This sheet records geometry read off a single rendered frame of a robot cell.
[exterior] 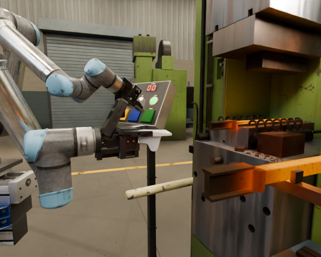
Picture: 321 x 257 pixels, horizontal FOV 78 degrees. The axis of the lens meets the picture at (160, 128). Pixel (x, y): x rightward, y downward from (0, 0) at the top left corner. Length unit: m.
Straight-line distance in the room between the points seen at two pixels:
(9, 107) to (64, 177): 0.23
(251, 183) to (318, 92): 0.87
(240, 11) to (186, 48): 8.98
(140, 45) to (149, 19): 3.91
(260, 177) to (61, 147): 0.42
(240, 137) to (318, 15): 0.52
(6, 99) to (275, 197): 0.76
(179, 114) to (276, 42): 4.94
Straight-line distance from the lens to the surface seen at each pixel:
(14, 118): 0.64
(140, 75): 5.62
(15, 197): 1.01
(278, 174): 0.40
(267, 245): 0.75
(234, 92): 1.08
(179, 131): 5.73
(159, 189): 1.10
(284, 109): 1.25
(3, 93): 0.64
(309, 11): 0.95
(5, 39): 0.94
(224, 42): 0.87
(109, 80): 0.87
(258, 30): 0.80
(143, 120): 1.08
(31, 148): 0.53
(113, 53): 8.86
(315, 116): 1.18
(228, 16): 0.89
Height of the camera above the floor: 1.08
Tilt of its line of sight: 7 degrees down
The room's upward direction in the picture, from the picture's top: straight up
